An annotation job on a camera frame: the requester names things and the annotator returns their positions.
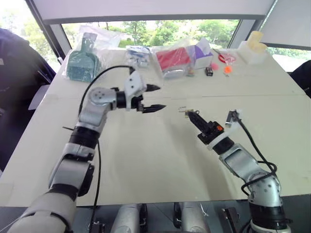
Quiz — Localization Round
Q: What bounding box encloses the black chair back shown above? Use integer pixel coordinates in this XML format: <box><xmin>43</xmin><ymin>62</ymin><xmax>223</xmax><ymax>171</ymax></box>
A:
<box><xmin>290</xmin><ymin>60</ymin><xmax>311</xmax><ymax>98</ymax></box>

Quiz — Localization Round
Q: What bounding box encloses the red package in plastic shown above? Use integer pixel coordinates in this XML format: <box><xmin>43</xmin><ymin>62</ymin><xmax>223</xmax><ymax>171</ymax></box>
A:
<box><xmin>152</xmin><ymin>46</ymin><xmax>194</xmax><ymax>80</ymax></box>

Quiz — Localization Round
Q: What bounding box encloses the clear bag with blue items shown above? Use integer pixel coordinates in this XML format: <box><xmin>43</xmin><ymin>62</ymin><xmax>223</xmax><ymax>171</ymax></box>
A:
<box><xmin>125</xmin><ymin>45</ymin><xmax>153</xmax><ymax>69</ymax></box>

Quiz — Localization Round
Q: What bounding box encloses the teal dustpan in plastic bag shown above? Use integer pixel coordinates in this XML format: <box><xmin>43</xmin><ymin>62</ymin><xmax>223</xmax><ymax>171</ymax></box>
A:
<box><xmin>62</xmin><ymin>25</ymin><xmax>122</xmax><ymax>83</ymax></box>

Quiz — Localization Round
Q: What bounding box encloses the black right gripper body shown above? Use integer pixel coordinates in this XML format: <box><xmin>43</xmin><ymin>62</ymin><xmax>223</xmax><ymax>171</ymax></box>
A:
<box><xmin>197</xmin><ymin>120</ymin><xmax>225</xmax><ymax>146</ymax></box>

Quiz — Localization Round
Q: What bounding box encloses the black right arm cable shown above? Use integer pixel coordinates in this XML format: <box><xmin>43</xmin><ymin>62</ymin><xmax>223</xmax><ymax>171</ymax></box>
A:
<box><xmin>234</xmin><ymin>110</ymin><xmax>279</xmax><ymax>199</ymax></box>

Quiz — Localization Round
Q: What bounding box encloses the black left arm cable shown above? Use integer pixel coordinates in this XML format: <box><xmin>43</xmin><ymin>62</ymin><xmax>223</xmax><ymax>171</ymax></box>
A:
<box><xmin>78</xmin><ymin>65</ymin><xmax>137</xmax><ymax>233</ymax></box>

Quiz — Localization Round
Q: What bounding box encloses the clear bag with red items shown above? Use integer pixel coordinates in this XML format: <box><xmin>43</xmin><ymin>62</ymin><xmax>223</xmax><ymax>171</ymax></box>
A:
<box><xmin>213</xmin><ymin>48</ymin><xmax>240</xmax><ymax>66</ymax></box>

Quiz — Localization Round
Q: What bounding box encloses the white and yellow plastic object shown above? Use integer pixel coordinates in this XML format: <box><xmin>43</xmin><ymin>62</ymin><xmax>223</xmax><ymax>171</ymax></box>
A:
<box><xmin>237</xmin><ymin>40</ymin><xmax>271</xmax><ymax>66</ymax></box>

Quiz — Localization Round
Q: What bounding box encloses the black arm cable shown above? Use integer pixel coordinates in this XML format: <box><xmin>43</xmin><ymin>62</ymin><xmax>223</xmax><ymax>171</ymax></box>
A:
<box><xmin>78</xmin><ymin>65</ymin><xmax>137</xmax><ymax>233</ymax></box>
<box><xmin>234</xmin><ymin>110</ymin><xmax>279</xmax><ymax>199</ymax></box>

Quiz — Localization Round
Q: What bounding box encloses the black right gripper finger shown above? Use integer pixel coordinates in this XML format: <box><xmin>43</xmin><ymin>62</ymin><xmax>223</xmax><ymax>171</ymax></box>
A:
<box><xmin>189</xmin><ymin>110</ymin><xmax>211</xmax><ymax>131</ymax></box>
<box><xmin>188</xmin><ymin>113</ymin><xmax>207</xmax><ymax>134</ymax></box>

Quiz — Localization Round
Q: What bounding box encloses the purple and white tissue box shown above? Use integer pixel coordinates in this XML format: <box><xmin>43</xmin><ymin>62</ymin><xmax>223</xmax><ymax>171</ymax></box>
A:
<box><xmin>188</xmin><ymin>37</ymin><xmax>215</xmax><ymax>70</ymax></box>

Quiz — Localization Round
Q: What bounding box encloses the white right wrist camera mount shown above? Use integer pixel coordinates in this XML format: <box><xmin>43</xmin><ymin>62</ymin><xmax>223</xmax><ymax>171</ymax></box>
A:
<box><xmin>207</xmin><ymin>108</ymin><xmax>243</xmax><ymax>149</ymax></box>

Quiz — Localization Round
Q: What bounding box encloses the pale yellow foam piece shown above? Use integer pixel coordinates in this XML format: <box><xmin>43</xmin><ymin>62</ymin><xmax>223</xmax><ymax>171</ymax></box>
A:
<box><xmin>246</xmin><ymin>31</ymin><xmax>267</xmax><ymax>54</ymax></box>

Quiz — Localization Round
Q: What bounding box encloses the black metal bracket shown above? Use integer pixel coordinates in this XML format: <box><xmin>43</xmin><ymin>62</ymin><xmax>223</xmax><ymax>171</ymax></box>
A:
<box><xmin>221</xmin><ymin>207</ymin><xmax>241</xmax><ymax>233</ymax></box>

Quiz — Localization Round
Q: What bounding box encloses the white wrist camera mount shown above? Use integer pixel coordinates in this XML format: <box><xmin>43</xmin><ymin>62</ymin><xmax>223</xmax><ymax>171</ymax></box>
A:
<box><xmin>207</xmin><ymin>108</ymin><xmax>243</xmax><ymax>149</ymax></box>
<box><xmin>124</xmin><ymin>71</ymin><xmax>148</xmax><ymax>111</ymax></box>

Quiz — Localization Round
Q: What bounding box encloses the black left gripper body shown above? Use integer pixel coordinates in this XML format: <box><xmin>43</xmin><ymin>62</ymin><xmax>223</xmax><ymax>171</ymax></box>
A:
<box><xmin>132</xmin><ymin>95</ymin><xmax>146</xmax><ymax>114</ymax></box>

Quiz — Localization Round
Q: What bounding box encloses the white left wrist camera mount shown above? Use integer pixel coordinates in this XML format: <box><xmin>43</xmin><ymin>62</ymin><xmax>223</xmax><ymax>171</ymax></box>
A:
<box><xmin>124</xmin><ymin>71</ymin><xmax>148</xmax><ymax>111</ymax></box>

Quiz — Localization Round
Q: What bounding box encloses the person in dark jacket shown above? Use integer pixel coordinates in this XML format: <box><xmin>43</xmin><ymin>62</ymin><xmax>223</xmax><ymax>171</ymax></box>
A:
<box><xmin>0</xmin><ymin>27</ymin><xmax>58</xmax><ymax>172</ymax></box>

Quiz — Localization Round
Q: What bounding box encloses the grey rounded shape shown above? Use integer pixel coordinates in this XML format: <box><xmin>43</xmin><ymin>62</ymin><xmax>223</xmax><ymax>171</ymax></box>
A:
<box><xmin>110</xmin><ymin>203</ymin><xmax>141</xmax><ymax>233</ymax></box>
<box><xmin>181</xmin><ymin>201</ymin><xmax>210</xmax><ymax>233</ymax></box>

